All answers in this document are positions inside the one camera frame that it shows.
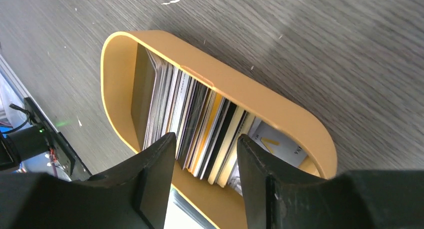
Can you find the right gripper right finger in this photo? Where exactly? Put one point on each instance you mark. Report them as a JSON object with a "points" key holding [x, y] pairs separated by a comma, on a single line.
{"points": [[279, 196]]}

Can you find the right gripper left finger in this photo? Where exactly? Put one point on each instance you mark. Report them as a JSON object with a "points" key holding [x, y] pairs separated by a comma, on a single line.
{"points": [[133, 194]]}

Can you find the tan oval card tray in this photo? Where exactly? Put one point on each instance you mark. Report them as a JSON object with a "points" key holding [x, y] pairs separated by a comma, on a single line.
{"points": [[120, 75]]}

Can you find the stack of credit cards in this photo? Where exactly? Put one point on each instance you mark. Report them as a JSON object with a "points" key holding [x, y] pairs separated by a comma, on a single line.
{"points": [[206, 124]]}

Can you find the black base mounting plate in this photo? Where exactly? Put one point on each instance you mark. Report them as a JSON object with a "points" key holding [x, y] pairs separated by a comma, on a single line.
{"points": [[65, 156]]}

